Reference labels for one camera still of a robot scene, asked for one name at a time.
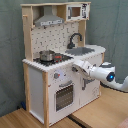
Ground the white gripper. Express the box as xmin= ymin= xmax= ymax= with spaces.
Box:
xmin=72 ymin=60 xmax=94 ymax=79

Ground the white oven door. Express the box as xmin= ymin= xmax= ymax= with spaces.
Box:
xmin=49 ymin=78 xmax=79 ymax=116

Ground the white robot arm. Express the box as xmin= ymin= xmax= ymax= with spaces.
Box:
xmin=73 ymin=60 xmax=128 ymax=93

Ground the wooden toy kitchen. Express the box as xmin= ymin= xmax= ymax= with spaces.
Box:
xmin=22 ymin=2 xmax=105 ymax=128

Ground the grey toy sink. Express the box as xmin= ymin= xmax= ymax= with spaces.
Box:
xmin=66 ymin=47 xmax=94 ymax=56

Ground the black toy faucet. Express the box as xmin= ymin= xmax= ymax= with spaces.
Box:
xmin=67 ymin=33 xmax=82 ymax=49

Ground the black toy stovetop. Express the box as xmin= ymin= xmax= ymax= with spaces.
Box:
xmin=35 ymin=53 xmax=71 ymax=66

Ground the left red stove knob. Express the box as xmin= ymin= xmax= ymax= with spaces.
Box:
xmin=54 ymin=73 xmax=60 ymax=79

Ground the silver toy pot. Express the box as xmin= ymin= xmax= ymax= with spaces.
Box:
xmin=39 ymin=50 xmax=55 ymax=61

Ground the grey backdrop curtain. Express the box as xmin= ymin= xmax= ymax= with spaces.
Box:
xmin=0 ymin=0 xmax=128 ymax=117

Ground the white toy microwave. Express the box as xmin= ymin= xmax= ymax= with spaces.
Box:
xmin=66 ymin=3 xmax=90 ymax=21

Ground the grey range hood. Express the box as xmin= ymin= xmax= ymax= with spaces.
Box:
xmin=35 ymin=6 xmax=64 ymax=27

